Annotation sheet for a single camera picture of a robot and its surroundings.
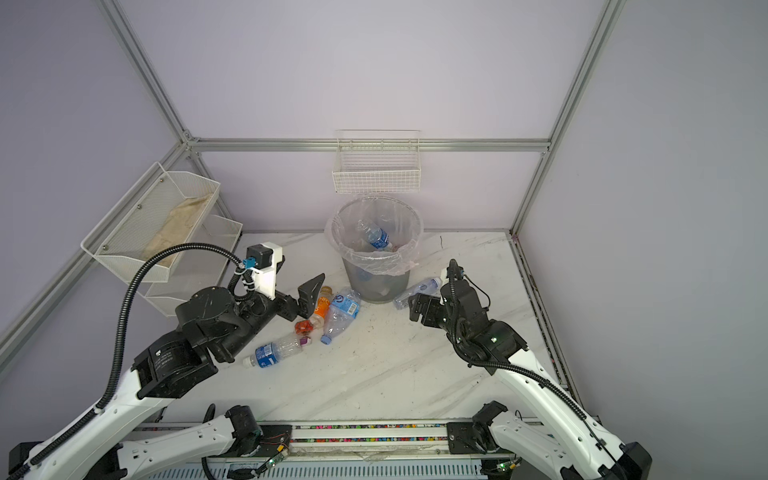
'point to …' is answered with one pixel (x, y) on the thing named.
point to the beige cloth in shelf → (179, 226)
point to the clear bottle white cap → (426, 287)
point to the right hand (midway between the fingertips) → (420, 301)
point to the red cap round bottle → (303, 326)
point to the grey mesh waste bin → (375, 289)
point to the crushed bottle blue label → (343, 309)
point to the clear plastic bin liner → (399, 217)
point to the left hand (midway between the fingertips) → (301, 267)
